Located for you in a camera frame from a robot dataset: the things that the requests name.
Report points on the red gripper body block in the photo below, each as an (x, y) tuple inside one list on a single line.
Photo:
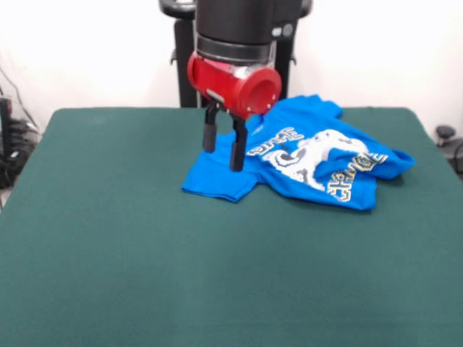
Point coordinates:
[(231, 88)]

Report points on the blue printed t-shirt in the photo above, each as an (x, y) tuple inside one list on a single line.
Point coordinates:
[(307, 173)]

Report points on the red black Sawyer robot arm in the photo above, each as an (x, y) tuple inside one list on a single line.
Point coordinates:
[(235, 29)]

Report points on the dark green table cloth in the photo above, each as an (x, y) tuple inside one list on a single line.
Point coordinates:
[(181, 271)]

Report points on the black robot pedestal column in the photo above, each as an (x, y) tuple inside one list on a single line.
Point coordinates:
[(184, 65)]

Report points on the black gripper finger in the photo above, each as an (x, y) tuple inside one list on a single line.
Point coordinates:
[(210, 130), (238, 148)]

